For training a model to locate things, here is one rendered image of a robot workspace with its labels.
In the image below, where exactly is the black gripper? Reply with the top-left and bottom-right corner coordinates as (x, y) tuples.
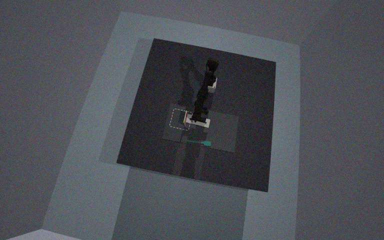
(193, 105), (203, 123)

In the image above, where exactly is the dark grey flat mat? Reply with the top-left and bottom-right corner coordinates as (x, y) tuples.
(162, 103), (239, 153)

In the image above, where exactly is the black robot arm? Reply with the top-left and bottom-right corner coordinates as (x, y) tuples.
(194, 57), (219, 115)

